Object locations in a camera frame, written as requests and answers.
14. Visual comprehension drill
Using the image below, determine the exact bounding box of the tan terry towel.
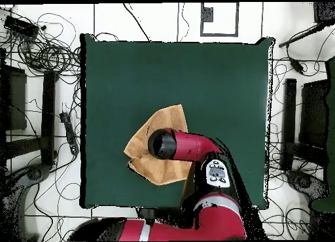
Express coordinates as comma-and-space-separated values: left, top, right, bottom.
123, 103, 196, 186

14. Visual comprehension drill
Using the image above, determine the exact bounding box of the black flat panel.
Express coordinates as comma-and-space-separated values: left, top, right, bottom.
299, 79, 330, 148
0, 65, 27, 131

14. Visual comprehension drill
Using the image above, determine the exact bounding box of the dark green table cloth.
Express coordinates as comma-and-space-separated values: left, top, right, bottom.
79, 33, 275, 210

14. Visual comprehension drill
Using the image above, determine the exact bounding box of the black power strip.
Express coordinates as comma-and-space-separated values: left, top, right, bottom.
59, 112, 80, 156

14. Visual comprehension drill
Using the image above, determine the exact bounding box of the black stand bar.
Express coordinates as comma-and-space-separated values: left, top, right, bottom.
281, 78, 298, 171
41, 70, 57, 166

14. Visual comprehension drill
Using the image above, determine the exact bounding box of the dark stand base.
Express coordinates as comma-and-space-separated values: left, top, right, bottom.
286, 169, 329, 201
0, 163, 51, 241

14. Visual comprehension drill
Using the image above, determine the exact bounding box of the black power adapter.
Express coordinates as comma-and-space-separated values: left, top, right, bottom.
290, 59, 306, 75

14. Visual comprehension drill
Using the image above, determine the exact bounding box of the black tripod pole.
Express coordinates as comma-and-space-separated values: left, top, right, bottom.
278, 24, 325, 48

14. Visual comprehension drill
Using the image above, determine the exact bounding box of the black speckled box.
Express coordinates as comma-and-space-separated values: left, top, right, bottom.
313, 1, 335, 26

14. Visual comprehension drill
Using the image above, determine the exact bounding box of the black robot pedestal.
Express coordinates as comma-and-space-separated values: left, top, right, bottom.
138, 207, 158, 222

